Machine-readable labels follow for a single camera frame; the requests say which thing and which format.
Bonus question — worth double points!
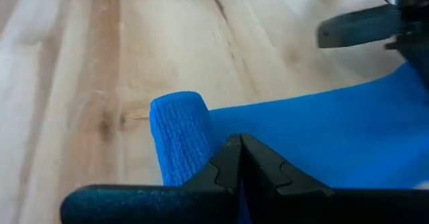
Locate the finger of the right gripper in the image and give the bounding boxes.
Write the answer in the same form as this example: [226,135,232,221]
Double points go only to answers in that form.
[316,4,405,49]

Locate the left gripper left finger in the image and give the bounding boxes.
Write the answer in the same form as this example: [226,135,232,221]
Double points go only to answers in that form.
[60,133,243,224]

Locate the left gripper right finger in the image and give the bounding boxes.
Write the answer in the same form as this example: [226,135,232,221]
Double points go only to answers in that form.
[241,133,429,224]

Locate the blue elastic bandage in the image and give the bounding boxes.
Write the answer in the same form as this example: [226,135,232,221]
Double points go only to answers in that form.
[149,61,429,224]

